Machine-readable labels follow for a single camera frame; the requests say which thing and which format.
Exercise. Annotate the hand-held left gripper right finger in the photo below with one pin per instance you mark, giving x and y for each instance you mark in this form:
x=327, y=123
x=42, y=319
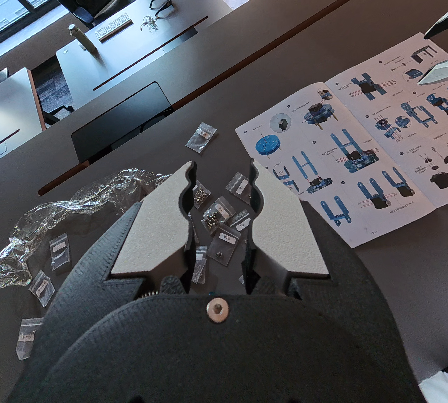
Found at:
x=287, y=235

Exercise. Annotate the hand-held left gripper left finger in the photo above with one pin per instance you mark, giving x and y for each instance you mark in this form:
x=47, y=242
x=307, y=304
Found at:
x=154, y=235

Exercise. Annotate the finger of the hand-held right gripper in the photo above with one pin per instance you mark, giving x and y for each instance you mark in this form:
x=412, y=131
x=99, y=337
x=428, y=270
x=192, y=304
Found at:
x=442, y=25
x=439, y=74

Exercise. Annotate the pile of small screw bags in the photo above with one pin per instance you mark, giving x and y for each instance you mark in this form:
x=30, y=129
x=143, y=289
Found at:
x=224, y=242

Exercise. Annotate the dark grey desk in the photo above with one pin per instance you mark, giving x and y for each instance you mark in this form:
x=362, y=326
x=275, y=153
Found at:
x=402, y=287

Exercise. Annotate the grey office desk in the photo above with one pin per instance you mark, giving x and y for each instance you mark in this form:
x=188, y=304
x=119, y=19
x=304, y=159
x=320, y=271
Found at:
x=119, y=47
x=17, y=112

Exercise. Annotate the crumpled clear plastic wrap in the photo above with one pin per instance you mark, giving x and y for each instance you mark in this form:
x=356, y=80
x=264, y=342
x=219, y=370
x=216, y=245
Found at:
x=87, y=196

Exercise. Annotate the printed instruction booklet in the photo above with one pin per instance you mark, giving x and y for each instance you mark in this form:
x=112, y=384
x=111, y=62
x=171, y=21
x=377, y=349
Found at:
x=367, y=123

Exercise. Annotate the metal water bottle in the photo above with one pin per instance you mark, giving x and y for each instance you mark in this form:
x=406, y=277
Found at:
x=84, y=39

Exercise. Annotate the white keyboard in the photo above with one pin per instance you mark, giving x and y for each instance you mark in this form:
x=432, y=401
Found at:
x=113, y=26

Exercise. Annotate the person's white t-shirt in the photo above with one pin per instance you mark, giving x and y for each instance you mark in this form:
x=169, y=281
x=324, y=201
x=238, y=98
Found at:
x=437, y=392

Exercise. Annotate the black sunglasses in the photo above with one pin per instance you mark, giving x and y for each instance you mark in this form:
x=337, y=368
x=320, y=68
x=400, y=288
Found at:
x=169, y=0

